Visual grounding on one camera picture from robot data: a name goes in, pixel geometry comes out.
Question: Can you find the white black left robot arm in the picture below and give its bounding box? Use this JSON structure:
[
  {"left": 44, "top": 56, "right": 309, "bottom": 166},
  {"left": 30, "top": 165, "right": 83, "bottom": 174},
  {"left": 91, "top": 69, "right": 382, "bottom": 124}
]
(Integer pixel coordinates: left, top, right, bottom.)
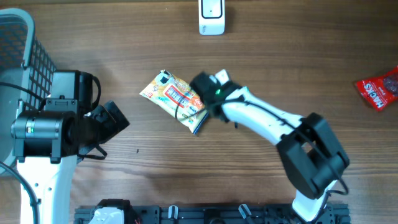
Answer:
[{"left": 11, "top": 70, "right": 129, "bottom": 223}]

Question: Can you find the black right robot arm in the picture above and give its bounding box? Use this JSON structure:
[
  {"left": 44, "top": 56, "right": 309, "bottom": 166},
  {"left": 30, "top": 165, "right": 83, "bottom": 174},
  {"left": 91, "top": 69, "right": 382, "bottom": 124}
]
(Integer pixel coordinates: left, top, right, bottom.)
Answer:
[{"left": 190, "top": 70, "right": 349, "bottom": 223}]

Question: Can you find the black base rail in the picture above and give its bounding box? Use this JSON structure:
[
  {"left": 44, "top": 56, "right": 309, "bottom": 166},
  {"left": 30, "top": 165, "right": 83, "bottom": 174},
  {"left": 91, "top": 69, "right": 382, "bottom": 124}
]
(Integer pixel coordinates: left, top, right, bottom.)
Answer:
[{"left": 73, "top": 198, "right": 351, "bottom": 224}]

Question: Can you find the grey black shopping basket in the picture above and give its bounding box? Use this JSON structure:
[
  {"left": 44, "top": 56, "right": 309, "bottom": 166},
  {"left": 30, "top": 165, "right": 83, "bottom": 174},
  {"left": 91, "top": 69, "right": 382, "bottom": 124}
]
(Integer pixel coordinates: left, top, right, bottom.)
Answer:
[{"left": 1, "top": 8, "right": 56, "bottom": 167}]

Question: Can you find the red candy bag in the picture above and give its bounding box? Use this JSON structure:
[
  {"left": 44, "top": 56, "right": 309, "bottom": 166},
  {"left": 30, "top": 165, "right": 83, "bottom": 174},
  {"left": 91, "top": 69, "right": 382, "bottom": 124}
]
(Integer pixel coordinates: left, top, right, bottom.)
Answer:
[{"left": 355, "top": 66, "right": 397, "bottom": 111}]

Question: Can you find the white barcode scanner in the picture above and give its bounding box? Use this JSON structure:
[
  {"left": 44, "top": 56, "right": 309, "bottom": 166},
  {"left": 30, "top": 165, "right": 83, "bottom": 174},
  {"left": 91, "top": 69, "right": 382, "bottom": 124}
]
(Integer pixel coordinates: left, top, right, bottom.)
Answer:
[{"left": 198, "top": 0, "right": 226, "bottom": 35}]

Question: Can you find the yellow wet wipes pack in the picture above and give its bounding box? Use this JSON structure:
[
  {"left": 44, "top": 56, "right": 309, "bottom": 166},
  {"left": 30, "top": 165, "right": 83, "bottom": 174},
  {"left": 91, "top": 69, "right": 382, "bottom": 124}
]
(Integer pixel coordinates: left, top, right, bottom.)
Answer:
[{"left": 140, "top": 70, "right": 208, "bottom": 134}]

